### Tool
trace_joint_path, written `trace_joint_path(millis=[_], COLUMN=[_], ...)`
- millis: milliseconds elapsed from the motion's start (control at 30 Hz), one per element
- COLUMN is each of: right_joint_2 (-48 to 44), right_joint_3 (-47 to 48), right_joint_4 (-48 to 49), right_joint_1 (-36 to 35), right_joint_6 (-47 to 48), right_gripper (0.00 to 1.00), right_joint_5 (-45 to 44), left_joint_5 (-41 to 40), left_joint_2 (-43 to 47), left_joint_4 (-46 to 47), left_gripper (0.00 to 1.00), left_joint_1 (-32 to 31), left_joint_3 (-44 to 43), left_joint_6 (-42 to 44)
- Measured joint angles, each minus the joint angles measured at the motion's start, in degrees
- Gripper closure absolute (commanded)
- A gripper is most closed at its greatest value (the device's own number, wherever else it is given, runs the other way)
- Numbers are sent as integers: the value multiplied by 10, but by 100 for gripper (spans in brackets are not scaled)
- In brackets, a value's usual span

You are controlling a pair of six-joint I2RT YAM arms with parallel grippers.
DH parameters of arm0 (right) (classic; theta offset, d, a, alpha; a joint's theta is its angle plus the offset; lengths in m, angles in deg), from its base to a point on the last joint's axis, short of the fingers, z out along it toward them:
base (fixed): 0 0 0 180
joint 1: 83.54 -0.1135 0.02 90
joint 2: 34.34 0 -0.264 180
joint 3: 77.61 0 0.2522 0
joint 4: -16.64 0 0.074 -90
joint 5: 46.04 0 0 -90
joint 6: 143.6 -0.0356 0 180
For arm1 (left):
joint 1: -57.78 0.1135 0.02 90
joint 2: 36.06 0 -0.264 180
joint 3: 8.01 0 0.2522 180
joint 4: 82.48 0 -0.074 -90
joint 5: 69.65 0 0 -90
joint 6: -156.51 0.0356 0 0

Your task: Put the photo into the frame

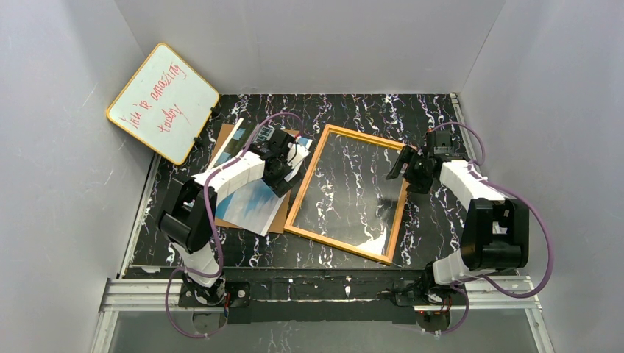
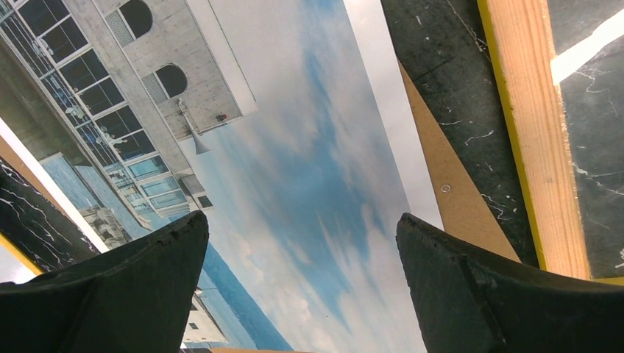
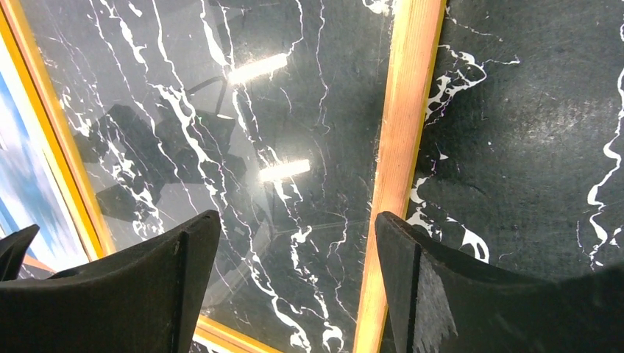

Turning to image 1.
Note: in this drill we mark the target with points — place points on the brown backing board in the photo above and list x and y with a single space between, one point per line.
229 141

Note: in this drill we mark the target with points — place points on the building photo print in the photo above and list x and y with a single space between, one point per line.
258 195

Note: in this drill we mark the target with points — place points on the clear acrylic sheet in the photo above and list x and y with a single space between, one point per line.
348 190

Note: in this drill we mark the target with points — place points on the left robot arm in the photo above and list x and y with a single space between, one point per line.
187 216

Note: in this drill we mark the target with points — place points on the yellow wooden picture frame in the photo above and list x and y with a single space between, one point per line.
336 243

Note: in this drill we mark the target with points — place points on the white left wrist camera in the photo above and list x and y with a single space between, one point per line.
296 155

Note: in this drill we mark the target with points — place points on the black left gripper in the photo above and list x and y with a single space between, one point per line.
285 179

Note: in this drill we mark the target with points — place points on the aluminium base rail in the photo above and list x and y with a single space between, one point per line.
272 312

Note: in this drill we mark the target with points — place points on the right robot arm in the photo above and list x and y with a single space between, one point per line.
496 228

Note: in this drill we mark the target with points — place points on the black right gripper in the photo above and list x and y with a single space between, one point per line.
412 164

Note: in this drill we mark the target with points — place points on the yellow-rimmed whiteboard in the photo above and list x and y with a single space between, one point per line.
165 105

